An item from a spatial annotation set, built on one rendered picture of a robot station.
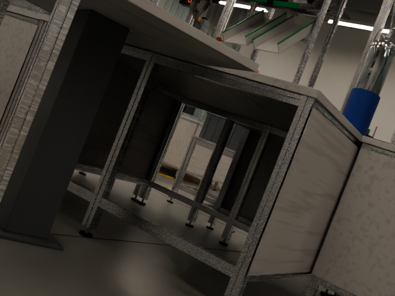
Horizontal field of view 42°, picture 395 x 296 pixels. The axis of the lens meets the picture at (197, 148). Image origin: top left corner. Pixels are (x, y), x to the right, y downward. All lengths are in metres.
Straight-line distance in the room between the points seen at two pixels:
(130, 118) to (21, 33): 0.90
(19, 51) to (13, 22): 0.19
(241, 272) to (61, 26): 1.01
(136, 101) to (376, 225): 1.19
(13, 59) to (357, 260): 1.94
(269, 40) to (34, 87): 1.13
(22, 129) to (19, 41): 1.41
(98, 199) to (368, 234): 1.20
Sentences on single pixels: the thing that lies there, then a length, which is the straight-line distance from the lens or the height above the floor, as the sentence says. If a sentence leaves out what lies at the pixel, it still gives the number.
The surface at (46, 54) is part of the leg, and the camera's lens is 1.43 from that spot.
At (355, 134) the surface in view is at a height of 0.84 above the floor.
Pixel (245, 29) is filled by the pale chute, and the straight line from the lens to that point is 2.33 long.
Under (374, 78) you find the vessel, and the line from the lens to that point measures 2.85.
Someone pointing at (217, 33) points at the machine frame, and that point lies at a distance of 3.69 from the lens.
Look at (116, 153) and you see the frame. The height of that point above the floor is 0.37.
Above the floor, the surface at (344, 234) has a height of 0.40.
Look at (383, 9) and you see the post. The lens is 3.36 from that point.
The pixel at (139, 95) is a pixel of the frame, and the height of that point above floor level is 0.64.
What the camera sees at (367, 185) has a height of 0.64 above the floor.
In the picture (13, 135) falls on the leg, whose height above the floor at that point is 0.37.
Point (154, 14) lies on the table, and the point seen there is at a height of 0.83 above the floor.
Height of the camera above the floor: 0.52
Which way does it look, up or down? level
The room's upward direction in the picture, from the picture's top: 22 degrees clockwise
